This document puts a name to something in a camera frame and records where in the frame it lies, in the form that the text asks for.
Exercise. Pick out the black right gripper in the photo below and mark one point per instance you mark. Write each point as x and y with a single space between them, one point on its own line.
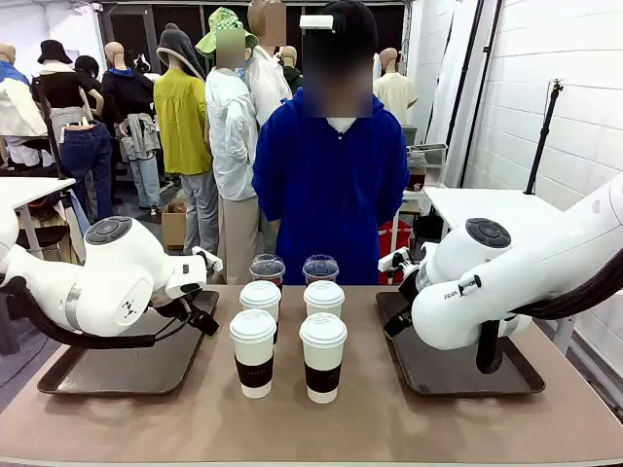
408 289

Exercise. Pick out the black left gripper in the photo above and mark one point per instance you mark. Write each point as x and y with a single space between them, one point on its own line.
187 311

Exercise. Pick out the white paper cup black sleeve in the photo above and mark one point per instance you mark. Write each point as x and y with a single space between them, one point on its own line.
322 345
323 297
253 340
260 297

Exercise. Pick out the clear dome-lid iced coffee cup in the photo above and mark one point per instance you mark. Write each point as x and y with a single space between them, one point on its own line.
267 267
320 266

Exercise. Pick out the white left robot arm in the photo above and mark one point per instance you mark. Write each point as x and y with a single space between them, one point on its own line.
112 272

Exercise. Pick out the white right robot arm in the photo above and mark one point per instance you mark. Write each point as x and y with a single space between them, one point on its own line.
487 292

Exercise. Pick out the dark brown serving tray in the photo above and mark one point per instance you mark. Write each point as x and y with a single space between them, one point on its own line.
121 370
438 370

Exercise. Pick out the red bag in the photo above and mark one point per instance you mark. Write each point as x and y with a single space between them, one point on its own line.
389 238

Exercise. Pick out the brown cardboard box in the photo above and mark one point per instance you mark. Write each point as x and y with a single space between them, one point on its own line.
174 228

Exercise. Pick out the glass jar with dark contents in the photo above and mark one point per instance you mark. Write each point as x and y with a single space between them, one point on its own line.
417 172

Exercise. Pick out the person in blue hoodie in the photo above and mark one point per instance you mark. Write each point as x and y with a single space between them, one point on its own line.
331 194

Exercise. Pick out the grey metal basket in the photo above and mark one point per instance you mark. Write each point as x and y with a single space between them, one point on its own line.
430 153

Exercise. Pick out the mannequin with green checked hat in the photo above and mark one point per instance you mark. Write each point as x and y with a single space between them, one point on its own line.
231 136

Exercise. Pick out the mannequin in yellow top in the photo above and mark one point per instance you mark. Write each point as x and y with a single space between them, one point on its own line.
182 126

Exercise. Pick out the dark blue jeans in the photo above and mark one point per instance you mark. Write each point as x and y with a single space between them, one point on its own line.
85 151

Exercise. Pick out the black tripod pole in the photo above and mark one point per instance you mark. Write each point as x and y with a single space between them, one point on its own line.
540 146

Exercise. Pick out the mannequin in cream blouse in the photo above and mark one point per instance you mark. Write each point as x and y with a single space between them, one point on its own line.
394 92

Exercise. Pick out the mannequin in black jacket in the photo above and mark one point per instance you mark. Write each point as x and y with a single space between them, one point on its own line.
129 97

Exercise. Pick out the tall mannequin in white shirt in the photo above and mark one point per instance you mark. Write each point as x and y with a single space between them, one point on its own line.
267 82

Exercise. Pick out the small mannequin in dark top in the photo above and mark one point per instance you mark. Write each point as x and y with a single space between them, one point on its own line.
291 73

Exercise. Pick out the mannequin with black hat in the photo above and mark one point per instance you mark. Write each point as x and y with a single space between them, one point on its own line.
61 85

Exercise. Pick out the mannequin in white blue jacket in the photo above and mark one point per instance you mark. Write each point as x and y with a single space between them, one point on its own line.
14 107

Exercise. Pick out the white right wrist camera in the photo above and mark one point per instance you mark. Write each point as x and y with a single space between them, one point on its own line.
392 260

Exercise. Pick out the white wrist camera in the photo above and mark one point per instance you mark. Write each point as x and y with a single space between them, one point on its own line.
207 258
392 260

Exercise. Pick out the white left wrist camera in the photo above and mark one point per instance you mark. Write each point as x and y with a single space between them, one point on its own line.
207 258

